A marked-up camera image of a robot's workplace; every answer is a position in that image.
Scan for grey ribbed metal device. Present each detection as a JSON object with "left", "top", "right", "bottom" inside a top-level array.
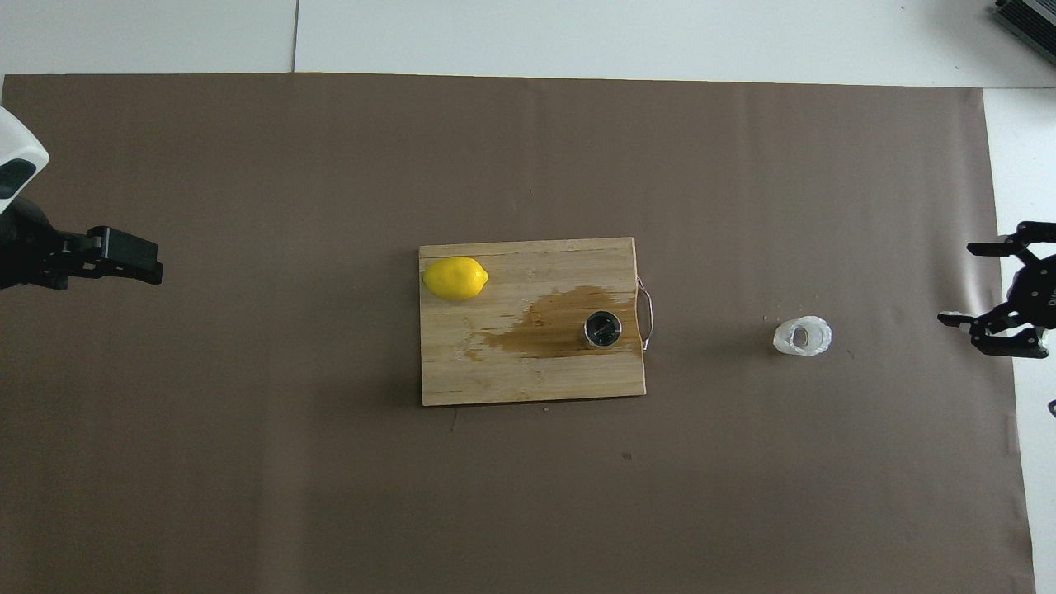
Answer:
[{"left": 990, "top": 0, "right": 1056, "bottom": 67}]

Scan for steel double jigger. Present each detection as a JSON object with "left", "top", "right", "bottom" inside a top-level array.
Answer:
[{"left": 583, "top": 310, "right": 622, "bottom": 350}]

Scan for brown paper table mat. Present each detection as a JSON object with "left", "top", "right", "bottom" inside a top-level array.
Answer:
[{"left": 0, "top": 73, "right": 1037, "bottom": 594}]

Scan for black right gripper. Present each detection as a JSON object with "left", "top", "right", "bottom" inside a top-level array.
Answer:
[{"left": 937, "top": 220, "right": 1056, "bottom": 361}]

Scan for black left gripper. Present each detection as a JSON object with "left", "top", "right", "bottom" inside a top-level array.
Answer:
[{"left": 0, "top": 198, "right": 164, "bottom": 290}]

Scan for yellow lemon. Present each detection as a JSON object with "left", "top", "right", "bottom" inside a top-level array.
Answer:
[{"left": 422, "top": 257, "right": 490, "bottom": 302}]

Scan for wooden cutting board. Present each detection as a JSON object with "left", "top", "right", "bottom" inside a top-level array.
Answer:
[{"left": 418, "top": 237, "right": 658, "bottom": 408}]

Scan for clear plastic cup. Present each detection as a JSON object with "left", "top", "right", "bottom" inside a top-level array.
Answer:
[{"left": 772, "top": 315, "right": 833, "bottom": 359}]

